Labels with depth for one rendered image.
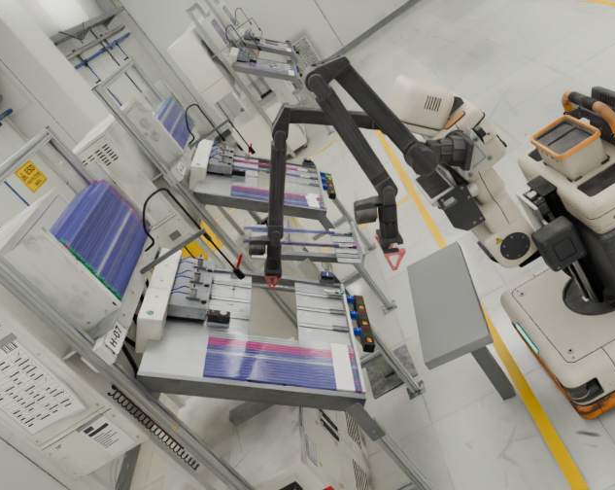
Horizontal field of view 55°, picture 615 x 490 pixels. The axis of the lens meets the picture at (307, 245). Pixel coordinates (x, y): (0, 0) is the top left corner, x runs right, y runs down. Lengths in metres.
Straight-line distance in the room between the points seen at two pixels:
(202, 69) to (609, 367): 5.23
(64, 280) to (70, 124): 3.42
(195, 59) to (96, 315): 4.90
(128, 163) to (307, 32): 6.77
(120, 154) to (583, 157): 2.11
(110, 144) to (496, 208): 1.92
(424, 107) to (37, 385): 1.42
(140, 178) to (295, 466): 1.70
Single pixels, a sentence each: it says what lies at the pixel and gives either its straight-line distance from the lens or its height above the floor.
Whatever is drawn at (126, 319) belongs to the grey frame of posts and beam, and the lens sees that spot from 1.93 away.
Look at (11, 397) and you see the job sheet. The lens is 2.02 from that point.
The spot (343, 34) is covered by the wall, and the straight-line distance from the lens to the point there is 9.64.
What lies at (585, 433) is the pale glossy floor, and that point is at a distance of 2.45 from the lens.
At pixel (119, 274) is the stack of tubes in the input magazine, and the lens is 1.98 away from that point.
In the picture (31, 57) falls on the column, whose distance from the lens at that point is 5.15.
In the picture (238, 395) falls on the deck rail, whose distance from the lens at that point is 1.88.
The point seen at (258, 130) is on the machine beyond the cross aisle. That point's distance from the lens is 6.67.
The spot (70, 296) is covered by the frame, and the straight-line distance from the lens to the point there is 1.88.
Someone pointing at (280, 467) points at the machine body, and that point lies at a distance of 2.14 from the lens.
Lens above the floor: 1.93
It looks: 24 degrees down
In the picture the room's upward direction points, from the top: 38 degrees counter-clockwise
